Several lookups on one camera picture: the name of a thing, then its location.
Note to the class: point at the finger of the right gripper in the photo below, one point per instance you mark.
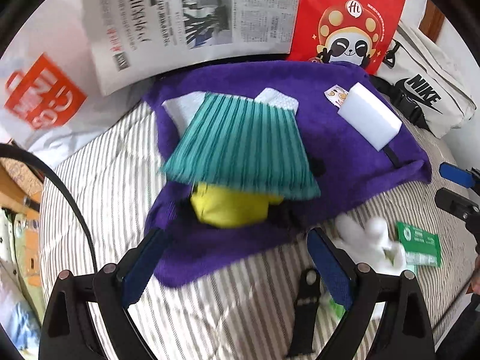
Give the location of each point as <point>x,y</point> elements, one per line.
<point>467,179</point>
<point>460,207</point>

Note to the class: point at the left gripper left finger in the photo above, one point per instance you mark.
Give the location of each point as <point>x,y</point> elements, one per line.
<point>68,330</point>

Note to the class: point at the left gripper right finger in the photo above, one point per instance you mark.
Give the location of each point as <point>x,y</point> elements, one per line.
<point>404,331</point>

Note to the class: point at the green packet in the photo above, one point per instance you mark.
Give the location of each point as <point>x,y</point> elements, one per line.
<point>421,247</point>

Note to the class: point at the white sponge block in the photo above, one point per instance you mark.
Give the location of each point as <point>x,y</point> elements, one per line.
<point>370,117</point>

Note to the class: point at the fruit print wet wipe sachet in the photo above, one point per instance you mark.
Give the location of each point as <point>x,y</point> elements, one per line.
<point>336,95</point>

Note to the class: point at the yellow mini pouch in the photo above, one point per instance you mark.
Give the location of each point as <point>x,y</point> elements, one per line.
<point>229,208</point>

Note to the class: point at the teal striped cloth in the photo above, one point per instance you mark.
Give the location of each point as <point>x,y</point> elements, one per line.
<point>246,145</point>

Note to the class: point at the green tissue pack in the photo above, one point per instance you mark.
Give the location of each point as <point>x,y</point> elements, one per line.
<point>333,309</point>

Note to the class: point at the person hand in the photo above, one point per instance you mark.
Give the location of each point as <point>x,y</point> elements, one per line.
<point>474,286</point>

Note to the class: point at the purple towel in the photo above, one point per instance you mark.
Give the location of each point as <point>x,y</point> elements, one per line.
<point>348,169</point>

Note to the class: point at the grey Nike waist bag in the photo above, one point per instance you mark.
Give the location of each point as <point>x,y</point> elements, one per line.
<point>422,83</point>

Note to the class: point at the red paper shopping bag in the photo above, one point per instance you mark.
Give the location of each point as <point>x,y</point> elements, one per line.
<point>354,31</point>

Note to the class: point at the white Miniso plastic bag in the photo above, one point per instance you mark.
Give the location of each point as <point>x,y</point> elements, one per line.
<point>51,103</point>

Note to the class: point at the folded newspaper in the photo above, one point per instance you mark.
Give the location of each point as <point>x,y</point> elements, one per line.
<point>132,40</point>

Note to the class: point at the brown wooden door frame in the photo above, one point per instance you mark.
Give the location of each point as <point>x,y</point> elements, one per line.
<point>432,21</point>

